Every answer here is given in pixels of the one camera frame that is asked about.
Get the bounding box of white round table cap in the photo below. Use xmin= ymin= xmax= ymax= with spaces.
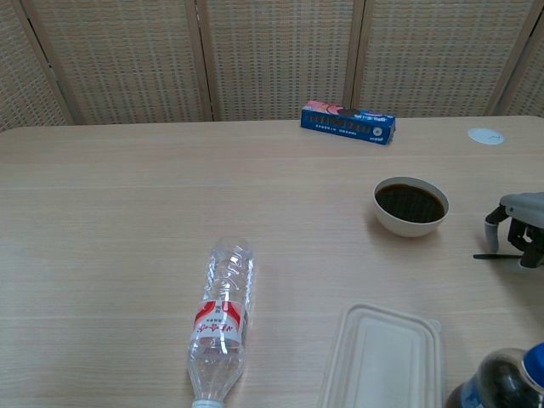
xmin=467 ymin=127 xmax=506 ymax=146

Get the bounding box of white bowl of dark liquid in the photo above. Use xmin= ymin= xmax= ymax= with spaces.
xmin=373 ymin=176 xmax=451 ymax=238

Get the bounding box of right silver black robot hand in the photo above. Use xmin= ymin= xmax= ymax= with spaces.
xmin=484 ymin=191 xmax=544 ymax=269

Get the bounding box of dark drink bottle blue cap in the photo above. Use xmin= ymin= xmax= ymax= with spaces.
xmin=444 ymin=341 xmax=544 ymax=408

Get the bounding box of woven bamboo screen panel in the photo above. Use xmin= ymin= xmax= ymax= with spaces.
xmin=195 ymin=0 xmax=366 ymax=122
xmin=0 ymin=0 xmax=76 ymax=133
xmin=19 ymin=0 xmax=213 ymax=127
xmin=350 ymin=0 xmax=536 ymax=119
xmin=495 ymin=12 xmax=544 ymax=118

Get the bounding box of clear plastic water bottle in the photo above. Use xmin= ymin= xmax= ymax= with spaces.
xmin=186 ymin=236 xmax=256 ymax=408

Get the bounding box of blue cardboard box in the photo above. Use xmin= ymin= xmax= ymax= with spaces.
xmin=300 ymin=99 xmax=396 ymax=146

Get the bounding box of white takeaway food container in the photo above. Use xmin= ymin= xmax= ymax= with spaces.
xmin=316 ymin=301 xmax=443 ymax=408

